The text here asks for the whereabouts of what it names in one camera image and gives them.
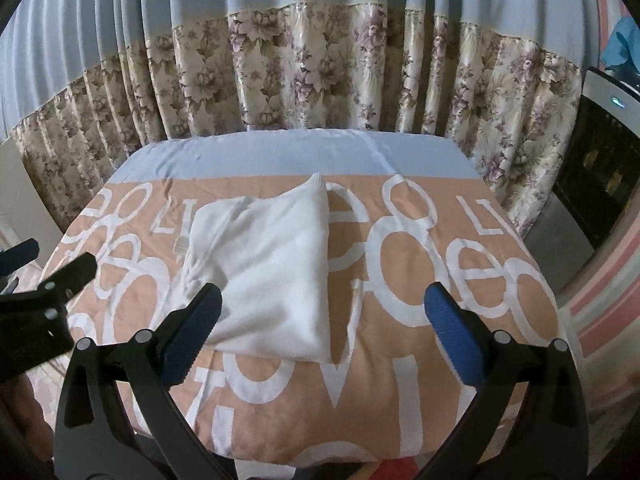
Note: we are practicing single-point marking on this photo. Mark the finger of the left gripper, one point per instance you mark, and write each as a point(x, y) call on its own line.
point(16, 257)
point(66, 283)

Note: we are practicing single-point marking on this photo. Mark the black appliance with light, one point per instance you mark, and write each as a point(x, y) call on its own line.
point(599, 174)

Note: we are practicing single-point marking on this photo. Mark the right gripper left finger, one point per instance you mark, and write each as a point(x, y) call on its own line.
point(116, 416)

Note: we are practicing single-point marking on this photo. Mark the white board panel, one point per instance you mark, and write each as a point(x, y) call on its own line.
point(23, 214)

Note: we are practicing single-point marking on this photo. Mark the blue cloth item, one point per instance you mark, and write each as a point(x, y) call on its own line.
point(622, 48)

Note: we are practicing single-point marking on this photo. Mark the white knit sweater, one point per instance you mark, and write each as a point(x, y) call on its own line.
point(269, 258)

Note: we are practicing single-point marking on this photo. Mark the orange and blue bedsheet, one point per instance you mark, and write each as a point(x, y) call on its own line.
point(405, 211)

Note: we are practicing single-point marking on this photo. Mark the blue floral curtain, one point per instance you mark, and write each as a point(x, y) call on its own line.
point(86, 83)

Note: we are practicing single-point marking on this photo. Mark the striped pink fabric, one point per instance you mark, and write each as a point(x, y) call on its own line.
point(601, 303)

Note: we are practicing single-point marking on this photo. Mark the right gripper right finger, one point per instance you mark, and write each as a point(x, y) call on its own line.
point(549, 438)

